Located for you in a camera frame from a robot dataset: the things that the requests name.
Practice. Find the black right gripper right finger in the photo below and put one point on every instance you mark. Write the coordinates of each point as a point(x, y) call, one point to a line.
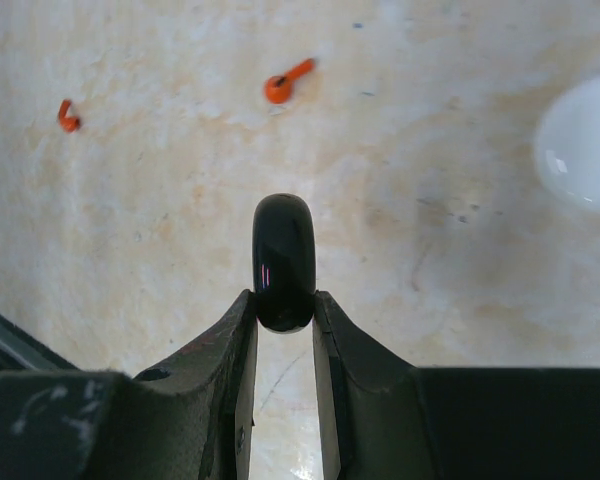
point(381, 417)

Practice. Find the orange earbud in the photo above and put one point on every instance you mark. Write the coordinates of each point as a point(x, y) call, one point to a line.
point(67, 121)
point(278, 90)

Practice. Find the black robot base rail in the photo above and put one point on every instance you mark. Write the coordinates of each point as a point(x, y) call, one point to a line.
point(21, 351)

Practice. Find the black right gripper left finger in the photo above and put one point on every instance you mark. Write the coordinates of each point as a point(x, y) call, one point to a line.
point(189, 416)

